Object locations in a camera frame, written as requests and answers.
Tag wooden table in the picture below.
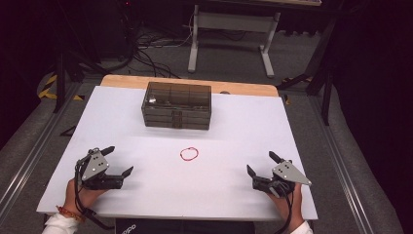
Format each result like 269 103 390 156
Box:
100 74 280 98

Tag black metal stand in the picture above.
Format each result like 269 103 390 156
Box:
277 16 339 126
53 52 108 114

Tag white table board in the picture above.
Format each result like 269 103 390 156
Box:
36 85 319 222

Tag brown transparent storage box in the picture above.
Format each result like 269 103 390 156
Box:
140 81 212 131

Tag grey metal floor rail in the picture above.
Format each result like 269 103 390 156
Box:
308 96 374 234
0 82 82 225

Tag red string bracelet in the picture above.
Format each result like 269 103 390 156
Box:
179 146 200 162

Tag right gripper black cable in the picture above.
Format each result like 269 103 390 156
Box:
279 194 295 234

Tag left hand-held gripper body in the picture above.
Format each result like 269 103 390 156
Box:
75 147 125 191

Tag black box white lettering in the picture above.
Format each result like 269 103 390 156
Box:
115 217 256 234

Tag person's left hand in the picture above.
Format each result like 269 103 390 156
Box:
62 177 108 217

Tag yellow black floor tape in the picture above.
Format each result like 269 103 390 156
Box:
38 74 86 101

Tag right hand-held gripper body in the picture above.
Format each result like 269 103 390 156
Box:
252 159 313 199

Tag person's right hand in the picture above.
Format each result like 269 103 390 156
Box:
266 183 306 232

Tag white metal desk frame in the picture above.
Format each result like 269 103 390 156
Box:
187 4 282 79

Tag orange beaded wrist bracelet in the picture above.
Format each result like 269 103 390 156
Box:
56 205 86 223

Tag black floor cables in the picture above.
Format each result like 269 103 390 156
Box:
128 30 193 79

